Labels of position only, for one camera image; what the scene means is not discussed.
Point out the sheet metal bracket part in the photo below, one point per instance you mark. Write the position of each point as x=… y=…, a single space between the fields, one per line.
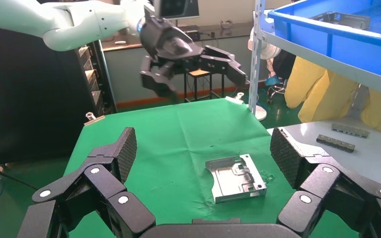
x=236 y=180
x=341 y=19

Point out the green table cloth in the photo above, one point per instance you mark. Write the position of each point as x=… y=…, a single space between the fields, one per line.
x=177 y=138

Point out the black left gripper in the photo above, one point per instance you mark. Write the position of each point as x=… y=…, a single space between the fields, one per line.
x=170 y=42

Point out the white metal shelf rack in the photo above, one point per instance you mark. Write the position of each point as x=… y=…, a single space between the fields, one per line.
x=358 y=164

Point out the black office chair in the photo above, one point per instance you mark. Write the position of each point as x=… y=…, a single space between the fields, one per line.
x=282 y=62

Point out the blue plastic bin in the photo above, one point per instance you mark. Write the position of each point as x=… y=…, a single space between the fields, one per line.
x=358 y=56

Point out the wooden top black stool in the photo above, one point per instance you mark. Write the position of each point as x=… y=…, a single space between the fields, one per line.
x=198 y=73

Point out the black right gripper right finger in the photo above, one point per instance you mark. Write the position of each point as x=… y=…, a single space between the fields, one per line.
x=322 y=184

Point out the grey ribbed connector strip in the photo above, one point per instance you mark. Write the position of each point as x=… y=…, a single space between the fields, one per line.
x=351 y=130
x=335 y=143

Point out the computer monitor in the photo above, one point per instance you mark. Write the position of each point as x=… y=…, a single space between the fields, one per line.
x=177 y=8

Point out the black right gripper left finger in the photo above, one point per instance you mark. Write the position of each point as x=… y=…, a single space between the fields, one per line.
x=105 y=184

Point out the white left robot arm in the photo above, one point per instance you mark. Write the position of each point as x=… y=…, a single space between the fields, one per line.
x=62 y=19

